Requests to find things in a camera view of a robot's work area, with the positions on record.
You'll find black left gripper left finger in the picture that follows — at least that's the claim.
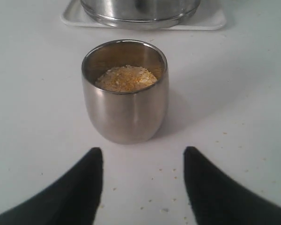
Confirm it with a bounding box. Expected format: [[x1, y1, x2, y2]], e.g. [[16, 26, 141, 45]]
[[0, 147, 104, 225]]

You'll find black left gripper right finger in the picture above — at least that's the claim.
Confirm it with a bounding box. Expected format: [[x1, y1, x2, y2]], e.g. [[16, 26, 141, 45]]
[[184, 146, 281, 225]]

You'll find stainless steel cup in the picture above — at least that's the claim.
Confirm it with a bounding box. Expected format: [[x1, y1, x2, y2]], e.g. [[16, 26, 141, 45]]
[[81, 39, 169, 144]]

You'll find yellow grain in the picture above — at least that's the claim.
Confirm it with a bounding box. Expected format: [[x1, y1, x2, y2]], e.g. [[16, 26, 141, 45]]
[[95, 65, 157, 92]]

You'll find round stainless steel sieve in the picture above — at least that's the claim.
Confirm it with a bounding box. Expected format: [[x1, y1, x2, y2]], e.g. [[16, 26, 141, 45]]
[[80, 0, 201, 30]]

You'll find white plastic tray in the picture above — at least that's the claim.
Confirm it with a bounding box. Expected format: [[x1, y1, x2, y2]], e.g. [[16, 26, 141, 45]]
[[60, 0, 227, 30]]

